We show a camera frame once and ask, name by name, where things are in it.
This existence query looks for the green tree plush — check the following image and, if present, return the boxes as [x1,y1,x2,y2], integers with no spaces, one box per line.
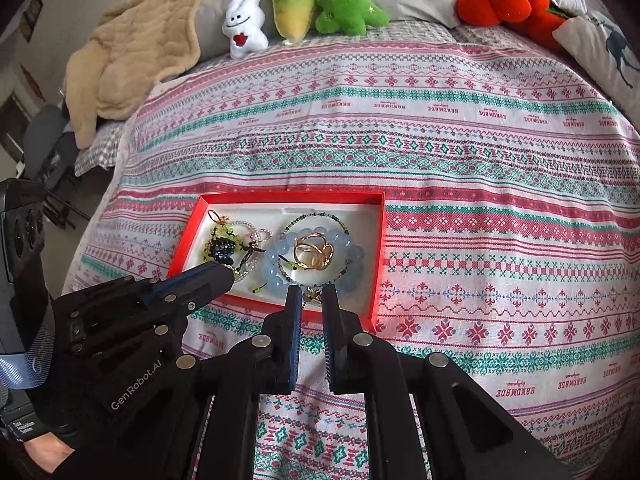
[313,0,391,39]

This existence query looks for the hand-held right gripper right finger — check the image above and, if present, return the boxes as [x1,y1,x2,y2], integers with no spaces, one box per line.
[321,284,571,480]

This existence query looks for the white pearl bracelet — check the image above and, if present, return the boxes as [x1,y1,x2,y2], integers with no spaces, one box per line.
[229,219,274,282]

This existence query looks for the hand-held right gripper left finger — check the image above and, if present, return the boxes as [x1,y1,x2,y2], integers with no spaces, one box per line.
[100,284,304,480]

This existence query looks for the white bunny plush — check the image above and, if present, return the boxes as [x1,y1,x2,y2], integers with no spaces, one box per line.
[222,0,271,61]

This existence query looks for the orange plush toy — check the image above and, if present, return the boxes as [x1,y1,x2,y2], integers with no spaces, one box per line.
[509,5,572,52]

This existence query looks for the grey checked sheet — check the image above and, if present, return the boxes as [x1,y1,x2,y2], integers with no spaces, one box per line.
[74,119,132,179]

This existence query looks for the grey-blue wrist strap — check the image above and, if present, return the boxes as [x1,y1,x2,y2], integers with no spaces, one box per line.
[0,304,59,392]

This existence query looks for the yellow-green bead bracelet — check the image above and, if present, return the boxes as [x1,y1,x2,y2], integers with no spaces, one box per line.
[199,221,267,294]

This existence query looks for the pale blue translucent bead bracelet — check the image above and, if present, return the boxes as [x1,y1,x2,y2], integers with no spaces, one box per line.
[262,227,369,307]

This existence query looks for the dark beaded ornament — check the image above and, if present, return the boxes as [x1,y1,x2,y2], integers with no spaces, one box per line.
[209,239,239,264]

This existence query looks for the beige quilted blanket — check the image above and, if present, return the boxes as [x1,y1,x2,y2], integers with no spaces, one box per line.
[63,0,224,152]

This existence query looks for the red cardboard box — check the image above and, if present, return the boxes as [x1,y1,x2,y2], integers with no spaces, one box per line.
[167,189,389,334]

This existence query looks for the white printed pillow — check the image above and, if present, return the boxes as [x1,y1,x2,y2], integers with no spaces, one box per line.
[552,9,640,122]

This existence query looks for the patterned knit bedspread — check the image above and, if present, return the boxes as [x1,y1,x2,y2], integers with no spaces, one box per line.
[59,17,640,480]

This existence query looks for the gold rings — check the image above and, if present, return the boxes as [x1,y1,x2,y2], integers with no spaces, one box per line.
[292,231,334,272]

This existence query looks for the green and blue beaded bracelet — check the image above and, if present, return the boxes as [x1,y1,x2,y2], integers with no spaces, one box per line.
[276,212,352,282]

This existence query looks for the dark wall frame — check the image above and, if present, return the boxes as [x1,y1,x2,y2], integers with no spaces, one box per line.
[19,0,44,42]

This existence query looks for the grey chair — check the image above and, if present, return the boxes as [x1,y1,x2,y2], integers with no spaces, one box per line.
[29,104,92,232]

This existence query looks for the person's left forearm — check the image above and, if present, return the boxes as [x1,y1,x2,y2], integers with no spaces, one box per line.
[14,432,77,479]

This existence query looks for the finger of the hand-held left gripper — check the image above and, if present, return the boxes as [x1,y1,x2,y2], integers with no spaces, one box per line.
[51,262,233,322]
[69,266,237,357]

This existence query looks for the yellow-green vegetable plush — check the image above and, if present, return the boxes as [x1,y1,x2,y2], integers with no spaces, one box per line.
[269,0,319,44]

